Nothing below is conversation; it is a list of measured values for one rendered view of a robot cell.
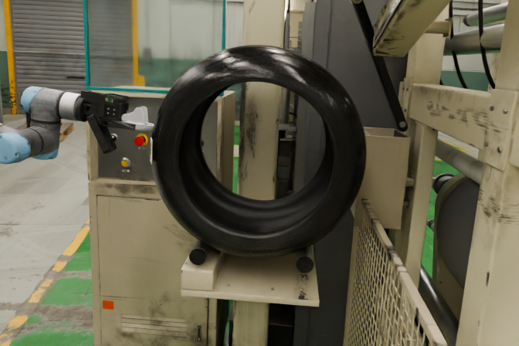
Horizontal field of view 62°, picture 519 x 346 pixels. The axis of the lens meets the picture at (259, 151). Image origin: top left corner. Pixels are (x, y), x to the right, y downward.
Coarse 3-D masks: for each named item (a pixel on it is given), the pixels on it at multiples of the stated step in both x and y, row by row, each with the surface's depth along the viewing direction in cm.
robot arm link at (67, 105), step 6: (66, 96) 115; (72, 96) 115; (78, 96) 116; (60, 102) 114; (66, 102) 114; (72, 102) 114; (60, 108) 114; (66, 108) 114; (72, 108) 114; (60, 114) 115; (66, 114) 115; (72, 114) 115; (78, 120) 118
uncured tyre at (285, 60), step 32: (224, 64) 102; (256, 64) 101; (288, 64) 101; (192, 96) 103; (320, 96) 101; (160, 128) 107; (192, 128) 132; (352, 128) 103; (160, 160) 108; (192, 160) 134; (352, 160) 104; (160, 192) 112; (192, 192) 132; (224, 192) 136; (320, 192) 133; (352, 192) 107; (192, 224) 110; (224, 224) 129; (256, 224) 134; (288, 224) 132; (320, 224) 108; (256, 256) 113
